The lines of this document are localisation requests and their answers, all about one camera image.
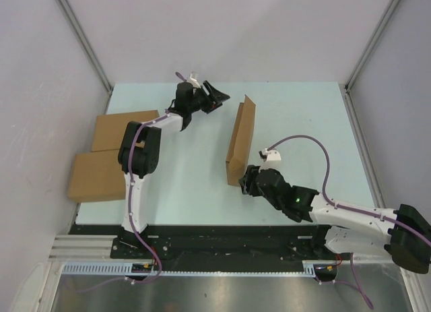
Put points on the upper folded cardboard box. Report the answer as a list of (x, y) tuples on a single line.
[(110, 129)]

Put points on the right aluminium frame post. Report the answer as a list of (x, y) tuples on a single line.
[(376, 36)]

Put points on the left aluminium frame post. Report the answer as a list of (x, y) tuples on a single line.
[(85, 44)]

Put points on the front aluminium frame rail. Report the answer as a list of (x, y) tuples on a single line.
[(82, 247)]

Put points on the lower folded cardboard box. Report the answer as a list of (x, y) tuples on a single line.
[(96, 176)]

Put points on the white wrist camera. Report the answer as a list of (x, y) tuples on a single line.
[(271, 159), (193, 77)]

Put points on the folded cardboard box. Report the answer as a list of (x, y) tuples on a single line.
[(110, 129), (96, 176)]

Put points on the brown cardboard box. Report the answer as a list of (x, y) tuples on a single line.
[(240, 142)]

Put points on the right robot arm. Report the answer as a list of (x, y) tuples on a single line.
[(403, 234)]

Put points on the aluminium frame post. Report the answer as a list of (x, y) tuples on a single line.
[(85, 44), (376, 36)]

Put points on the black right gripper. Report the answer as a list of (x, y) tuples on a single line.
[(245, 182)]

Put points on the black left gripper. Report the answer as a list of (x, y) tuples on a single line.
[(216, 98)]

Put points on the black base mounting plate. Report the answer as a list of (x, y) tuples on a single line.
[(291, 242)]

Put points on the right aluminium side rail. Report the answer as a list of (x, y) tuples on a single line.
[(362, 148)]

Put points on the grey slotted cable duct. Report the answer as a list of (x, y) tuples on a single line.
[(289, 268)]

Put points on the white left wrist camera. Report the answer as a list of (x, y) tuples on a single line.
[(193, 77)]

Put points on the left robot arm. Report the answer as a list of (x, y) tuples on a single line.
[(140, 148)]

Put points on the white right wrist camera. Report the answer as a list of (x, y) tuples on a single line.
[(271, 159)]

